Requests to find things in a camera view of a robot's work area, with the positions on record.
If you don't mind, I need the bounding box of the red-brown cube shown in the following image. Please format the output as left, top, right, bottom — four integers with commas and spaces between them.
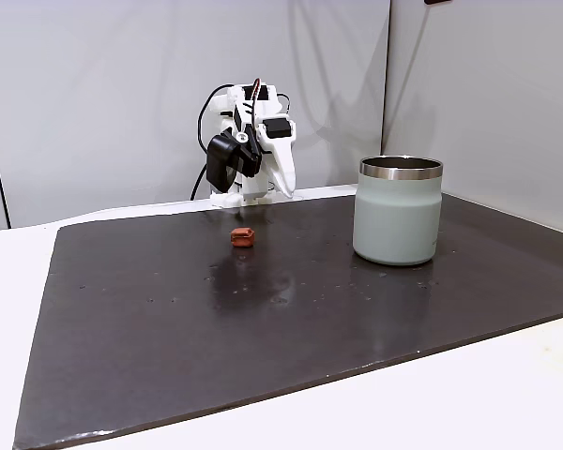
230, 226, 257, 249

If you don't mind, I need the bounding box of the pale green steel-rimmed cup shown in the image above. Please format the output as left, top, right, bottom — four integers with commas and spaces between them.
352, 156, 445, 268

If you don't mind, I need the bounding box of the dark grey table mat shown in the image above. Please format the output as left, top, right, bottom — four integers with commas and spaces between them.
12, 192, 563, 450

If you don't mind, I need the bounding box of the black oval camera box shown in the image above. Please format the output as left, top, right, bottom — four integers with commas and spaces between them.
205, 132, 264, 194

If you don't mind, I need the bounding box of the black base power cable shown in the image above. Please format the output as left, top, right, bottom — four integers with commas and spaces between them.
189, 165, 210, 202

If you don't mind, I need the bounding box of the black camera cable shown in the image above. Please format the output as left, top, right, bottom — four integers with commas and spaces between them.
197, 85, 236, 156

